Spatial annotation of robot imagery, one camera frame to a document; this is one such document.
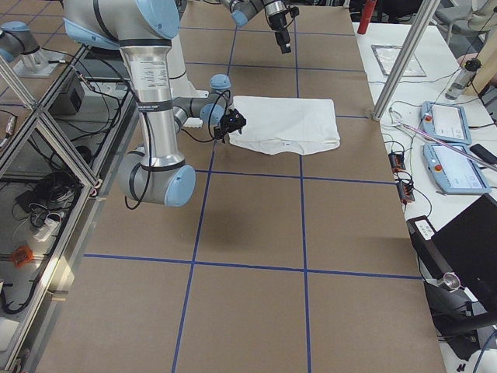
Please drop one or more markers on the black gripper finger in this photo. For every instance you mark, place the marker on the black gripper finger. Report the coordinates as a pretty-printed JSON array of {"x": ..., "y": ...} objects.
[{"x": 283, "y": 41}]

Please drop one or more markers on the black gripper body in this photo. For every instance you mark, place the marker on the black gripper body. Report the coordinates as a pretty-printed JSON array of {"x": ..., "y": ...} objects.
[
  {"x": 277, "y": 22},
  {"x": 224, "y": 128}
]

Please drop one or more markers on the white printed t-shirt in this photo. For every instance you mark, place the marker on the white printed t-shirt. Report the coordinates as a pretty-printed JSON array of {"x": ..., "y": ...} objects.
[{"x": 277, "y": 125}]

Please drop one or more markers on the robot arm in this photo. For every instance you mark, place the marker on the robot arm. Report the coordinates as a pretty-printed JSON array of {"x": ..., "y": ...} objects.
[
  {"x": 143, "y": 33},
  {"x": 243, "y": 11}
]

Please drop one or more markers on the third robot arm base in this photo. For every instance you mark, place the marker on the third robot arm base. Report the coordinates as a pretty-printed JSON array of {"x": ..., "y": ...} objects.
[{"x": 17, "y": 41}]

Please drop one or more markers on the red bottle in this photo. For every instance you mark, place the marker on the red bottle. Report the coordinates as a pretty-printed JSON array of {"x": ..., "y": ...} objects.
[{"x": 366, "y": 15}]

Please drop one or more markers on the orange connector block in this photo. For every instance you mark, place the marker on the orange connector block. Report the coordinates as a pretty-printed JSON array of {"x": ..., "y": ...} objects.
[
  {"x": 405, "y": 192},
  {"x": 397, "y": 162}
]

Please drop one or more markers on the clear water bottle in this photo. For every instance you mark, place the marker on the clear water bottle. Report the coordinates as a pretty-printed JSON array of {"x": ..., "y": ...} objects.
[{"x": 463, "y": 80}]

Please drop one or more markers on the upper blue teach pendant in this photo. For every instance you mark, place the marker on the upper blue teach pendant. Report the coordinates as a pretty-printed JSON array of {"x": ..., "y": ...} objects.
[{"x": 446, "y": 122}]

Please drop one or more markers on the blue teach pendant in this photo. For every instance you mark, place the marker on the blue teach pendant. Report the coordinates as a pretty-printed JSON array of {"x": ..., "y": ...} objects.
[
  {"x": 454, "y": 173},
  {"x": 446, "y": 122}
]

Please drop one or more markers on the white power strip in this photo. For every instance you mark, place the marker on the white power strip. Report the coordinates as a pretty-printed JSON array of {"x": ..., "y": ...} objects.
[{"x": 46, "y": 230}]

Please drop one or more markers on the lower blue teach pendant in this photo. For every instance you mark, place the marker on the lower blue teach pendant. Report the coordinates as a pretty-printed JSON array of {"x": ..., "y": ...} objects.
[{"x": 454, "y": 173}]

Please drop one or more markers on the black smartphone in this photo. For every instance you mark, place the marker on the black smartphone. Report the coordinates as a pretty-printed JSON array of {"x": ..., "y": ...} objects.
[{"x": 484, "y": 154}]

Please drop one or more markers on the orange floor device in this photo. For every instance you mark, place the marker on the orange floor device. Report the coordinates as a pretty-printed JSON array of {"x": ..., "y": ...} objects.
[{"x": 21, "y": 256}]

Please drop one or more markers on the black laptop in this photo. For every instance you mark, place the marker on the black laptop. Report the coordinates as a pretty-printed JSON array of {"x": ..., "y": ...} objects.
[{"x": 466, "y": 245}]

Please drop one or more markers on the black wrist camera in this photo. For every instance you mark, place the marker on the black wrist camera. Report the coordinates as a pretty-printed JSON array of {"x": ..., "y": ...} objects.
[{"x": 294, "y": 11}]

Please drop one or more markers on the aluminium frame post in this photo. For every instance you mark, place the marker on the aluminium frame post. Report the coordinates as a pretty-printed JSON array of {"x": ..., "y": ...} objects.
[{"x": 416, "y": 31}]

